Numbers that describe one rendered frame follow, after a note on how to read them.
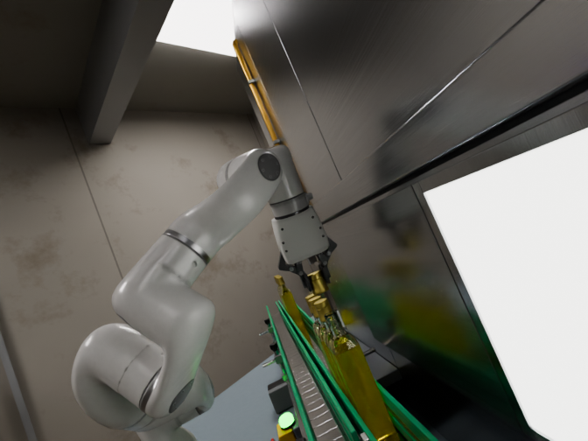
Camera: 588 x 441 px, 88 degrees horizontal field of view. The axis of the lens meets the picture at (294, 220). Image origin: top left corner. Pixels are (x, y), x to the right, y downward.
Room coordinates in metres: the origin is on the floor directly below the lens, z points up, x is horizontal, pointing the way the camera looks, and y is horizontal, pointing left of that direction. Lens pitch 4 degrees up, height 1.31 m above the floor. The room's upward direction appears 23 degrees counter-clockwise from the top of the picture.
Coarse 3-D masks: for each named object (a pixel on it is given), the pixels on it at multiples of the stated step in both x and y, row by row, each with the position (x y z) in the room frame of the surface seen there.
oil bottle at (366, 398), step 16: (352, 336) 0.65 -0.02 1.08; (336, 352) 0.64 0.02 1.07; (352, 352) 0.64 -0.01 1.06; (352, 368) 0.64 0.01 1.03; (368, 368) 0.64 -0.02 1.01; (352, 384) 0.63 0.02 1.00; (368, 384) 0.64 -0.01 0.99; (352, 400) 0.66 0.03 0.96; (368, 400) 0.64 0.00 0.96; (368, 416) 0.63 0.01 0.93; (384, 416) 0.64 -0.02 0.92; (384, 432) 0.64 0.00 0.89
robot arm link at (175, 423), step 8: (184, 416) 0.68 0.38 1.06; (192, 416) 0.69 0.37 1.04; (168, 424) 0.66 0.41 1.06; (176, 424) 0.67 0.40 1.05; (136, 432) 0.65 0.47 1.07; (144, 432) 0.65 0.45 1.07; (152, 432) 0.65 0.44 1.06; (160, 432) 0.66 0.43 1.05; (168, 432) 0.67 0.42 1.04; (176, 432) 0.69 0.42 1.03; (184, 432) 0.71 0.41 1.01; (144, 440) 0.65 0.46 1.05; (152, 440) 0.65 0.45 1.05; (160, 440) 0.65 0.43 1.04; (168, 440) 0.66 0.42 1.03; (176, 440) 0.67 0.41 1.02; (184, 440) 0.68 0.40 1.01; (192, 440) 0.70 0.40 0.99
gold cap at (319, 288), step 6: (318, 270) 0.66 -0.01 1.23; (312, 276) 0.65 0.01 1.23; (318, 276) 0.65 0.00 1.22; (312, 282) 0.65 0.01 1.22; (318, 282) 0.65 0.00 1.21; (324, 282) 0.65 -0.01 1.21; (312, 288) 0.65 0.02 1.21; (318, 288) 0.65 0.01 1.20; (324, 288) 0.65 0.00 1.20; (318, 294) 0.65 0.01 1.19
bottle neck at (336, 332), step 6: (330, 312) 0.67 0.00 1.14; (336, 312) 0.66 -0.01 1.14; (330, 318) 0.65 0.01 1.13; (336, 318) 0.65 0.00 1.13; (330, 324) 0.65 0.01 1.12; (336, 324) 0.65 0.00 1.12; (330, 330) 0.66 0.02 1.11; (336, 330) 0.65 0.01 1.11; (342, 330) 0.66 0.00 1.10; (336, 336) 0.65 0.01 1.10
